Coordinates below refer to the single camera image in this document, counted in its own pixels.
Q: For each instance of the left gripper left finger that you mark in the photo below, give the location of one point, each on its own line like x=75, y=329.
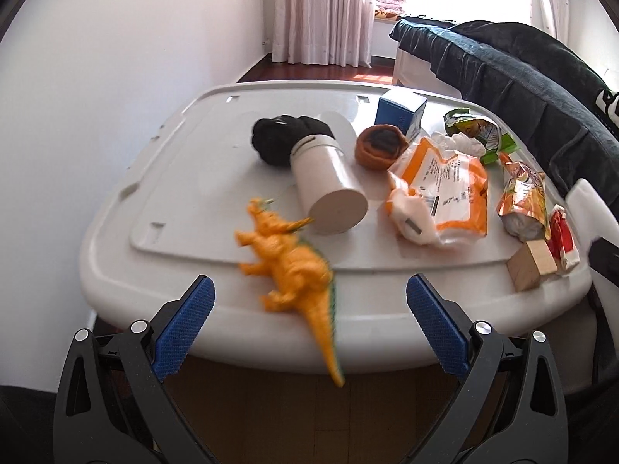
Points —
x=112, y=406

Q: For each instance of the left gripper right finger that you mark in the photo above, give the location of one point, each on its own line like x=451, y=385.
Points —
x=509, y=405

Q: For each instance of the small wooden block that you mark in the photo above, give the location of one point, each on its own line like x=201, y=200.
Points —
x=532, y=264

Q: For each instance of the red white paper packet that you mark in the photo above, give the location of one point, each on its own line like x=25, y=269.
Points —
x=562, y=243

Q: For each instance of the orange juice drink pouch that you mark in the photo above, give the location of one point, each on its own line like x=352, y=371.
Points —
x=523, y=204

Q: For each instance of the orange toy dinosaur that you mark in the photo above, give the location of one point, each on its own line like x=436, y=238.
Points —
x=304, y=281

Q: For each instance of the orange white plastic package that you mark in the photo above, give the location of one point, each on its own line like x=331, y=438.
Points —
x=438, y=197

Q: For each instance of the green snack wrapper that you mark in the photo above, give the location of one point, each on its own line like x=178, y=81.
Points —
x=490, y=135

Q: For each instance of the white cylindrical bottle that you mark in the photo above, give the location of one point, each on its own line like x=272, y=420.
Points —
x=328, y=191

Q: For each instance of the white tissue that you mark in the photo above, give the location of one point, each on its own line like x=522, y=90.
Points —
x=459, y=142

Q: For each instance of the black sock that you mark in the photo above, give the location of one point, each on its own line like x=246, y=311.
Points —
x=274, y=138

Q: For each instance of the blue white carton box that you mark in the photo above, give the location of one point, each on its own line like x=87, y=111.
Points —
x=403, y=108

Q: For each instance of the black white lettered pillow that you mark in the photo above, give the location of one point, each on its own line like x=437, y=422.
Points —
x=606, y=106

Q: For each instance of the folded pink cloth pile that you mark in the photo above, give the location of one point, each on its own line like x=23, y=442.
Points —
x=389, y=9

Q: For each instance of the pink patterned curtain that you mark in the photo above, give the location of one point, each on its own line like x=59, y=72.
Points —
x=323, y=32

